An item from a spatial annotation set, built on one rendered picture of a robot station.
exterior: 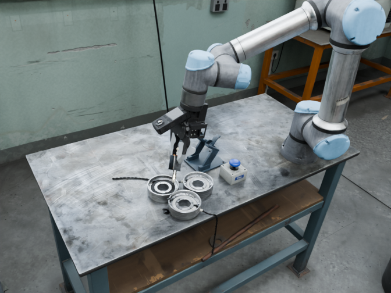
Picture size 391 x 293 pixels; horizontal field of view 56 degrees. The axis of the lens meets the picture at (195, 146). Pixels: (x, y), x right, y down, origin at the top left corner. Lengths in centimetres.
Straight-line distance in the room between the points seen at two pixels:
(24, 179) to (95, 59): 94
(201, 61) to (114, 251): 58
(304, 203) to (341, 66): 72
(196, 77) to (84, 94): 180
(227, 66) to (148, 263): 74
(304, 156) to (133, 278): 78
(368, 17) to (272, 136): 69
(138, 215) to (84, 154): 39
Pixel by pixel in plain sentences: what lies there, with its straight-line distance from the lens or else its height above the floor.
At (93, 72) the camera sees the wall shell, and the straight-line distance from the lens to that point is 274.
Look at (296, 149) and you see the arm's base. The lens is 148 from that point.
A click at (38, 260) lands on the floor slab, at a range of 219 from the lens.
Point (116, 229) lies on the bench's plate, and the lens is 116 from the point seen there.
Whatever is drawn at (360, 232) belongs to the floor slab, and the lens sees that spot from 254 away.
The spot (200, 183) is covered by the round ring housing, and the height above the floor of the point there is 81.
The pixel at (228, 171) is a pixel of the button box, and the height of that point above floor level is 84.
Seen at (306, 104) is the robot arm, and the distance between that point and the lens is 144.
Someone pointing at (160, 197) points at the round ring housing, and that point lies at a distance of 121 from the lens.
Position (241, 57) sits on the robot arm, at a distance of 121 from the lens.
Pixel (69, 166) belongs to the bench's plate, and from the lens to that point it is 141.
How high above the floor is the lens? 165
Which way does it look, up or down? 35 degrees down
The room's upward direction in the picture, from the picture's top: 5 degrees clockwise
